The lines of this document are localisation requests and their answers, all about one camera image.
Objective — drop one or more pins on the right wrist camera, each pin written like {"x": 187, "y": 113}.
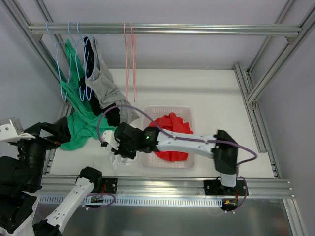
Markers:
{"x": 107, "y": 138}

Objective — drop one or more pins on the white tank top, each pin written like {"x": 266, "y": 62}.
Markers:
{"x": 116, "y": 161}

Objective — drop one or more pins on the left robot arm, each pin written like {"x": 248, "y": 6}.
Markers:
{"x": 21, "y": 177}

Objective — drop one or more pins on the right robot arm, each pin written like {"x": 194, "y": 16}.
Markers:
{"x": 221, "y": 148}

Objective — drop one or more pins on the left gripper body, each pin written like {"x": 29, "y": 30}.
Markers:
{"x": 45, "y": 132}

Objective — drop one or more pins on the slotted cable duct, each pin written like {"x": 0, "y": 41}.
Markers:
{"x": 96, "y": 200}

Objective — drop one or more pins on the black tank top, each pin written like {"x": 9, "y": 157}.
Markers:
{"x": 105, "y": 93}

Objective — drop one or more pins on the light blue hanger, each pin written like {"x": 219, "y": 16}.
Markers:
{"x": 85, "y": 93}
{"x": 63, "y": 95}
{"x": 77, "y": 70}

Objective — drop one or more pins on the pink hanger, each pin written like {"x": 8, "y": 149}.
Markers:
{"x": 127, "y": 48}
{"x": 133, "y": 43}

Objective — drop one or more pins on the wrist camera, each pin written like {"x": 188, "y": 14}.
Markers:
{"x": 11, "y": 130}
{"x": 107, "y": 138}

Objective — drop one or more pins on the front aluminium rail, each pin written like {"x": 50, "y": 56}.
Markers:
{"x": 173, "y": 186}

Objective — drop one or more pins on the aluminium hanging rail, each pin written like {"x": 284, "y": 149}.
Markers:
{"x": 117, "y": 28}

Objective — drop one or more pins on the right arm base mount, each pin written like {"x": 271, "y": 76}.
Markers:
{"x": 213, "y": 187}

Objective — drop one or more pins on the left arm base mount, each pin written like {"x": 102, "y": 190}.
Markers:
{"x": 109, "y": 185}

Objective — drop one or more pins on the right aluminium frame post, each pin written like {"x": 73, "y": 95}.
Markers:
{"x": 250, "y": 93}

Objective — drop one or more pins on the green tank top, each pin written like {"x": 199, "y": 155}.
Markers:
{"x": 82, "y": 123}

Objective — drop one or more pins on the grey tank top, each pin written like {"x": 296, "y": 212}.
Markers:
{"x": 121, "y": 113}

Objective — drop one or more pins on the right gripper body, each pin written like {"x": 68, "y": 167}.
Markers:
{"x": 119, "y": 141}

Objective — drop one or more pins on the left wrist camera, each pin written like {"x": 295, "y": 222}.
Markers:
{"x": 11, "y": 130}

